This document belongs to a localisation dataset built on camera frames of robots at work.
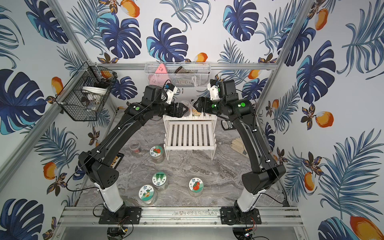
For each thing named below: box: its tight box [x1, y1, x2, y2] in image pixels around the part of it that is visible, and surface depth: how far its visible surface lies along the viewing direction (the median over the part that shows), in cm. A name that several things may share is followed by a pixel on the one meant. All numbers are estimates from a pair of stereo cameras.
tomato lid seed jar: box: [149, 145, 165, 164], surface depth 90 cm
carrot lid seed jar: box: [138, 184, 158, 205], surface depth 76 cm
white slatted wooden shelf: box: [163, 114, 218, 161], surface depth 92 cm
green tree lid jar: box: [152, 171, 168, 191], surface depth 80 cm
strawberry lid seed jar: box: [188, 177, 204, 197], surface depth 78 cm
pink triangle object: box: [148, 63, 170, 88], surface depth 92 cm
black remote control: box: [221, 119, 236, 131], surface depth 112 cm
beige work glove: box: [230, 137, 250, 159], surface depth 102 cm
